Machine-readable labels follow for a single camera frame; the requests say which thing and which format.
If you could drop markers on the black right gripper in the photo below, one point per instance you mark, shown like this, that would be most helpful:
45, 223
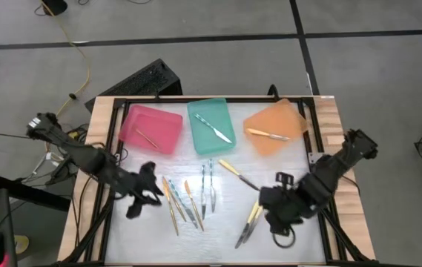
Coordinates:
286, 204

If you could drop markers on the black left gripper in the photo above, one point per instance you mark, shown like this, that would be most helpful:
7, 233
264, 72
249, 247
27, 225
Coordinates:
142, 187

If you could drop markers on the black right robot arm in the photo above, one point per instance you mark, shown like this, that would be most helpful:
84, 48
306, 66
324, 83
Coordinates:
344, 159

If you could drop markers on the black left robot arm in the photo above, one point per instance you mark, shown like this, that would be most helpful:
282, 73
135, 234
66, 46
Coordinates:
84, 155

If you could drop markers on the pink plastic bin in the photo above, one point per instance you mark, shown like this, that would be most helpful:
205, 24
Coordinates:
158, 126

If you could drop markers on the teal plastic bin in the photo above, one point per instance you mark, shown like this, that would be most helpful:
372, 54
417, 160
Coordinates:
205, 142

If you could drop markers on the orange plastic bin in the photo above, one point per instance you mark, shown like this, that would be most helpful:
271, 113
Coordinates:
277, 118

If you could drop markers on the black perforated computer case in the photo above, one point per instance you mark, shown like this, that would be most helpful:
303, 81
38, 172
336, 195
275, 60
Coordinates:
140, 81

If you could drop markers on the black floor beam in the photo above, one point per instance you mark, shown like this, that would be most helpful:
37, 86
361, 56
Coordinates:
29, 193

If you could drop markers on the black stand base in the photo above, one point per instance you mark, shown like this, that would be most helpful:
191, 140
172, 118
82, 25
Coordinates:
55, 6

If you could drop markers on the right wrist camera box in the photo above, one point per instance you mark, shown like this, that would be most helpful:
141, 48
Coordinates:
285, 180

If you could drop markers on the black table frame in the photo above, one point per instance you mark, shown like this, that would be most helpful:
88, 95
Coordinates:
140, 99

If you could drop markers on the black clamp bracket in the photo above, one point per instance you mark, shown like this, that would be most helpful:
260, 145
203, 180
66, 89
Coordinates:
273, 92

